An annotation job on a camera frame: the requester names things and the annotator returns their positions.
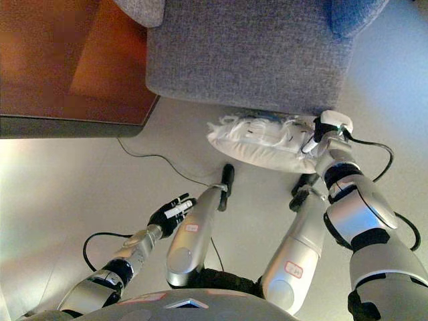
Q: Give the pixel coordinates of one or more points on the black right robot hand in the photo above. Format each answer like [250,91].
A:
[326,128]

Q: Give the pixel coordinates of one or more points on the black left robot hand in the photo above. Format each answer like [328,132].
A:
[168,214]

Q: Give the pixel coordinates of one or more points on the white ruffled pillow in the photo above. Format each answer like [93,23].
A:
[264,150]

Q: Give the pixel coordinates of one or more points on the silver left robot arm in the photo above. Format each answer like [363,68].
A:
[113,267]

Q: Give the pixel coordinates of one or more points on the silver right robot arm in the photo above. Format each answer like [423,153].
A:
[371,227]

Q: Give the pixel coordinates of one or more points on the silver left robot leg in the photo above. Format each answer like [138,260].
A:
[194,230]

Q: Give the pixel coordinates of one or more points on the silver robot leg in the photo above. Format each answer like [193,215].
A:
[294,257]
[194,230]

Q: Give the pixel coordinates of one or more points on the grey robot torso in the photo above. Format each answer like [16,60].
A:
[187,307]

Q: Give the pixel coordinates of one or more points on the grey fabric armchair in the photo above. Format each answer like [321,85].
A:
[247,50]

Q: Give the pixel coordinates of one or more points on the silver right robot leg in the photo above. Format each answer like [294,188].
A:
[294,257]

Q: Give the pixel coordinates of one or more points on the brown wooden cabinet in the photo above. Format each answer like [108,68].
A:
[67,60]

